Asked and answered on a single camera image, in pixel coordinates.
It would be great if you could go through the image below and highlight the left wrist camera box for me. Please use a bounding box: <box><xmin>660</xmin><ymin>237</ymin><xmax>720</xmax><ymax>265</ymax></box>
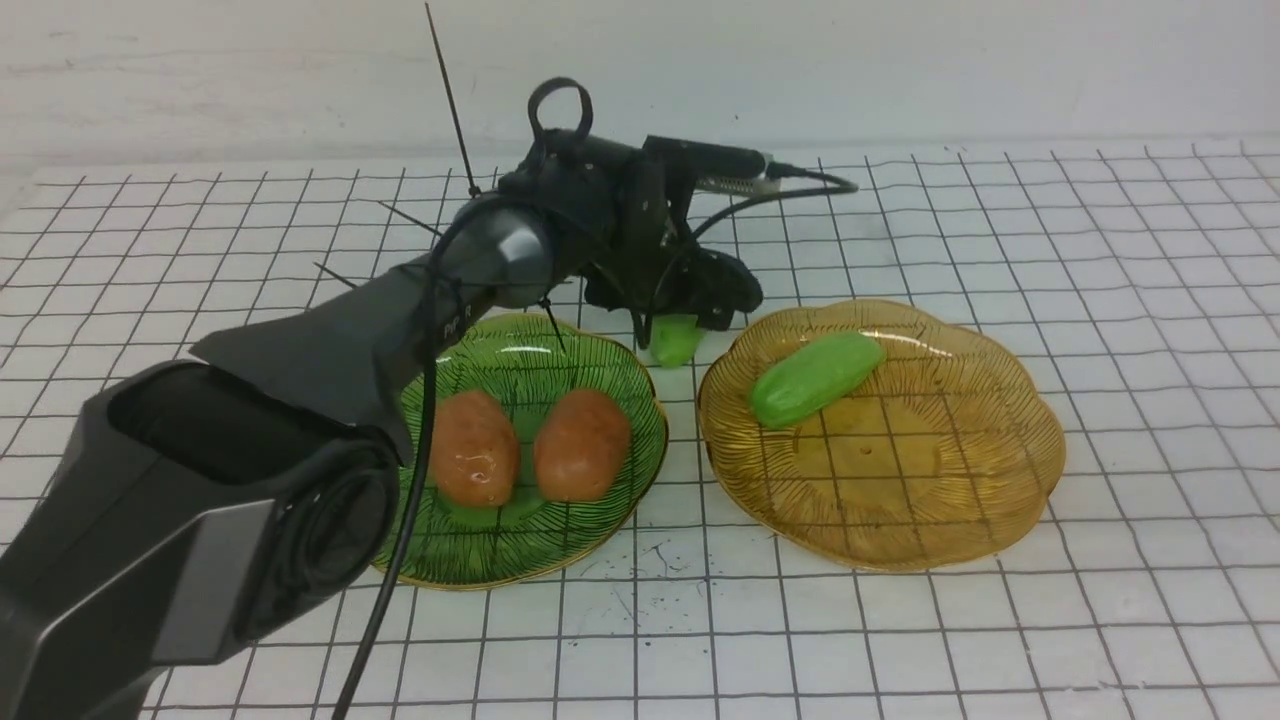
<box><xmin>643</xmin><ymin>135</ymin><xmax>781</xmax><ymax>197</ymax></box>

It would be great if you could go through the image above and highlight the orange toy potato front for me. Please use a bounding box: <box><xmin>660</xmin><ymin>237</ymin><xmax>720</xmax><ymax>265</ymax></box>
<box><xmin>429</xmin><ymin>389</ymin><xmax>520</xmax><ymax>509</ymax></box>

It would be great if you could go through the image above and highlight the small green toy cucumber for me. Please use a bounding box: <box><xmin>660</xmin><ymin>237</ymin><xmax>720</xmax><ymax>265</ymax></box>
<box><xmin>648</xmin><ymin>314</ymin><xmax>705</xmax><ymax>368</ymax></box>

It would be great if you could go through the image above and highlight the orange toy potato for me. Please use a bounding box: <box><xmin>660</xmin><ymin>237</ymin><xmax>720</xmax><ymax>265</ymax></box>
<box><xmin>429</xmin><ymin>389</ymin><xmax>520</xmax><ymax>509</ymax></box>
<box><xmin>532</xmin><ymin>388</ymin><xmax>632</xmax><ymax>503</ymax></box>

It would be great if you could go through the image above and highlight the large green toy cucumber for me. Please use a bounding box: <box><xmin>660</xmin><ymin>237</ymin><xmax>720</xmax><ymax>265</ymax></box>
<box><xmin>749</xmin><ymin>331</ymin><xmax>886</xmax><ymax>430</ymax></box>

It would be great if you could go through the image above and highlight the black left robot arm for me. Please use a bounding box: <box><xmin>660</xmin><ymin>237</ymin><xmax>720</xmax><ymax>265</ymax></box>
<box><xmin>3</xmin><ymin>129</ymin><xmax>768</xmax><ymax>719</ymax></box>

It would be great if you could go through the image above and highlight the amber glass scalloped plate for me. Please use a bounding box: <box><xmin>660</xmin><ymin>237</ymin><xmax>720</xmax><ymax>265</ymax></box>
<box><xmin>698</xmin><ymin>299</ymin><xmax>1068</xmax><ymax>571</ymax></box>

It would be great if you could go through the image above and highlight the green glass scalloped plate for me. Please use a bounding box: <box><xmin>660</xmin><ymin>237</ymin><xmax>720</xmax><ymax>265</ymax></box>
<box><xmin>399</xmin><ymin>314</ymin><xmax>669</xmax><ymax>589</ymax></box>

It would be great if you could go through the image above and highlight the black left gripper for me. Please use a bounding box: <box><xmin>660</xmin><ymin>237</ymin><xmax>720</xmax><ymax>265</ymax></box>
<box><xmin>497</xmin><ymin>129</ymin><xmax>764</xmax><ymax>350</ymax></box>

